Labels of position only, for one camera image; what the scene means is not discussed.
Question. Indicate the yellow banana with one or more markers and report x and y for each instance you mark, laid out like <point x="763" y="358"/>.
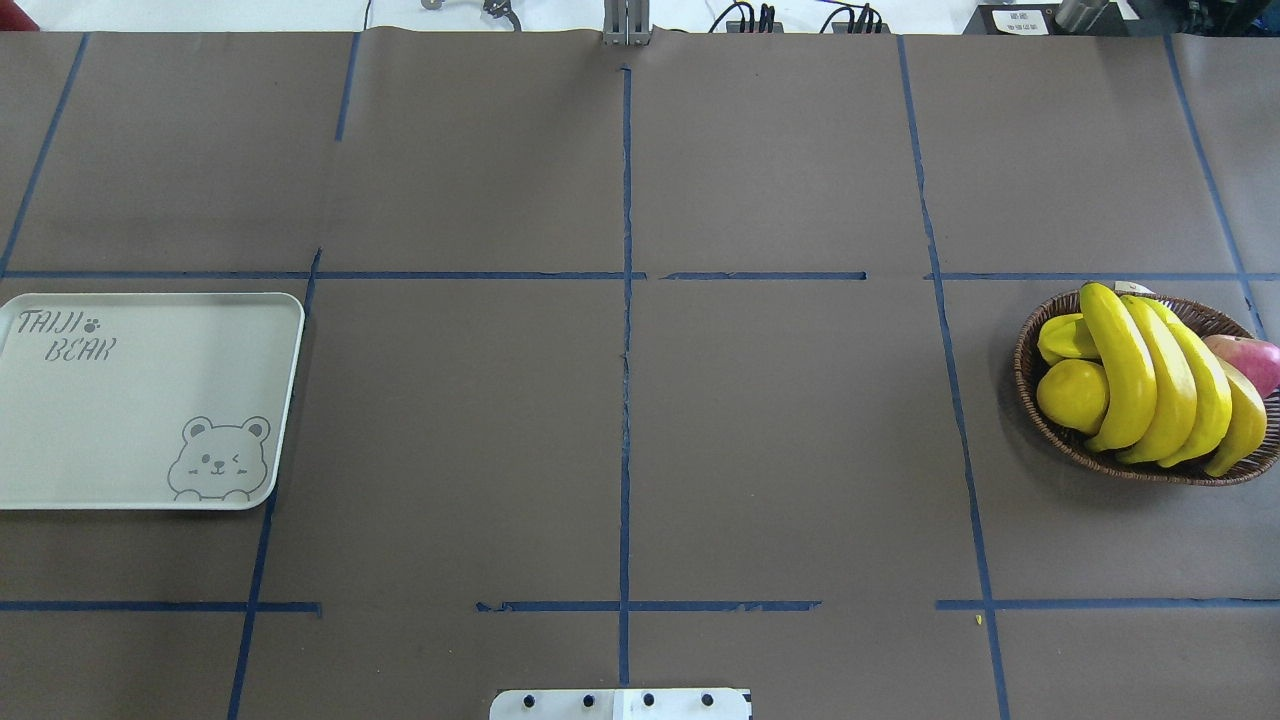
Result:
<point x="1214" y="395"/>
<point x="1247" y="426"/>
<point x="1129" y="369"/>
<point x="1176" y="391"/>

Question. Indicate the brown wicker basket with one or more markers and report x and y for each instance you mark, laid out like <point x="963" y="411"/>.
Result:
<point x="1026" y="371"/>

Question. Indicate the white basket tag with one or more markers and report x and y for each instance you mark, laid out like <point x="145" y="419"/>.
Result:
<point x="1132" y="288"/>

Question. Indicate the yellow starfruit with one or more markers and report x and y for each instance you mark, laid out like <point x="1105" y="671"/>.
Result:
<point x="1066" y="337"/>

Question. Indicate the yellow lemon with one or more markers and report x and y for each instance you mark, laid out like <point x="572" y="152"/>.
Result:
<point x="1074" y="394"/>

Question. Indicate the white bear tray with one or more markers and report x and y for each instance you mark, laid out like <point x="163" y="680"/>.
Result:
<point x="144" y="401"/>

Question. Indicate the black label box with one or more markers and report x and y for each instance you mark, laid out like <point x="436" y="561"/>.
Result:
<point x="1039" y="19"/>

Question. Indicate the red pink apple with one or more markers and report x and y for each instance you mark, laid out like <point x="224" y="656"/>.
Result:
<point x="1257" y="360"/>

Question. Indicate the aluminium frame post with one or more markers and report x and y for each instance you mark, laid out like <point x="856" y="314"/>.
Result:
<point x="627" y="23"/>

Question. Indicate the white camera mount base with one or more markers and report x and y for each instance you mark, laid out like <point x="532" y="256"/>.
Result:
<point x="623" y="703"/>

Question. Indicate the black cable connector left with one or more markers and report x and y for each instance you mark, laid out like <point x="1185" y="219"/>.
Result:
<point x="743" y="18"/>

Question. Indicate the black cable connector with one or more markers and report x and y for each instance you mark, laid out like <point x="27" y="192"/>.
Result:
<point x="743" y="18"/>
<point x="853" y="19"/>

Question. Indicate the black cable connector right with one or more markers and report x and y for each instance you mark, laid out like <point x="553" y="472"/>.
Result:
<point x="853" y="19"/>

